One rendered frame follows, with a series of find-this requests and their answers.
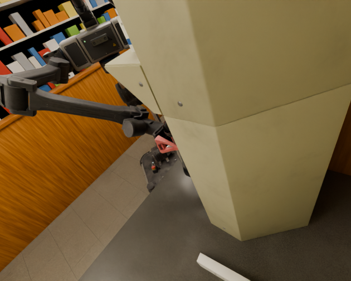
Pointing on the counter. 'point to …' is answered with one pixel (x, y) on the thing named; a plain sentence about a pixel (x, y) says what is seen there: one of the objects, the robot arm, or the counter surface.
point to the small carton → (125, 33)
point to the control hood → (133, 78)
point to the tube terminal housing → (251, 98)
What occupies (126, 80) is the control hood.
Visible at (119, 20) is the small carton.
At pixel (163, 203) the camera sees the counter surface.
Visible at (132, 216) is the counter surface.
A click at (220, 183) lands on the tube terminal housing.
